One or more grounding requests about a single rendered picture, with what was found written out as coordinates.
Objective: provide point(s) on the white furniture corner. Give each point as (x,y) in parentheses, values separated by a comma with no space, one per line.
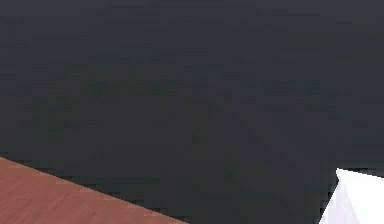
(358,203)

